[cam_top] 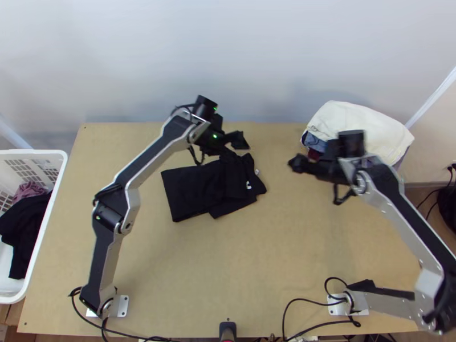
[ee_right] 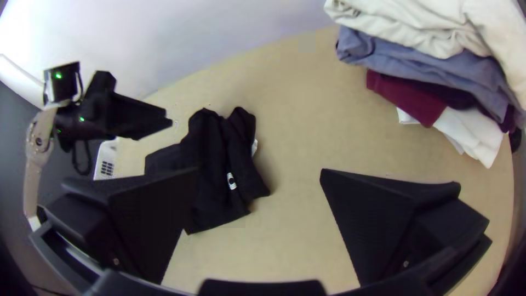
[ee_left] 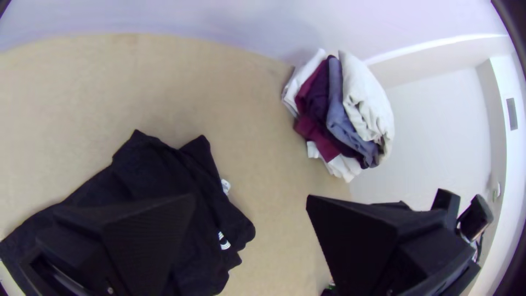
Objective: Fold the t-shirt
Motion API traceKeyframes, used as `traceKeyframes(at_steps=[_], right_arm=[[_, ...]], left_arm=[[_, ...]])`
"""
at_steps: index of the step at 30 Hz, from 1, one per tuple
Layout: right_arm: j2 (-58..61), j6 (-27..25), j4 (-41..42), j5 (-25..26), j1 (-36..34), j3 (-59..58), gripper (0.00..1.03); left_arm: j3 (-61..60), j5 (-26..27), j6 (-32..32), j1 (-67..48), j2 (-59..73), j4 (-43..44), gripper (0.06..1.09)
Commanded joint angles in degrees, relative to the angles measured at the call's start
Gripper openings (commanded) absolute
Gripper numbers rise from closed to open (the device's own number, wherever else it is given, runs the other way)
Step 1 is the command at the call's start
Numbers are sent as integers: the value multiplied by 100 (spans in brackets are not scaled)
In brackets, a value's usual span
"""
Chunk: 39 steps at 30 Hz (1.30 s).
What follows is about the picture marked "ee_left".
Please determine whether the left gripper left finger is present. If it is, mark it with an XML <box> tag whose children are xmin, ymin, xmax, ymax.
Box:
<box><xmin>16</xmin><ymin>193</ymin><xmax>198</xmax><ymax>296</ymax></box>

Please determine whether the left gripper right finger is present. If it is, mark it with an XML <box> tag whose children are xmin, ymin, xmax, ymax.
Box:
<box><xmin>306</xmin><ymin>194</ymin><xmax>482</xmax><ymax>296</ymax></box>

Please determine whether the pile of folded clothes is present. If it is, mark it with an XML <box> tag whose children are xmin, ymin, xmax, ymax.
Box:
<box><xmin>281</xmin><ymin>48</ymin><xmax>396</xmax><ymax>184</ymax></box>

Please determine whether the black t-shirt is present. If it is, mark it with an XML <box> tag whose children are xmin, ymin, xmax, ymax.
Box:
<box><xmin>0</xmin><ymin>129</ymin><xmax>256</xmax><ymax>296</ymax></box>

